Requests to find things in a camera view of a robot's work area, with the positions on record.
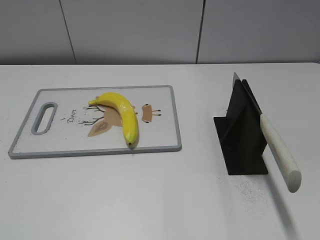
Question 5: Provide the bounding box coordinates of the white handled kitchen knife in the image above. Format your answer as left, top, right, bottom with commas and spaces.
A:
232, 73, 302, 193

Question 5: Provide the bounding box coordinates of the yellow plastic banana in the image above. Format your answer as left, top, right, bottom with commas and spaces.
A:
88, 92, 139, 148

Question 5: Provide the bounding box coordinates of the white grey cutting board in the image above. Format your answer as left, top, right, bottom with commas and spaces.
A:
8, 85, 182, 159

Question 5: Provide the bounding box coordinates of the black knife stand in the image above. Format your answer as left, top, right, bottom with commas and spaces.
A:
213, 79, 268, 175

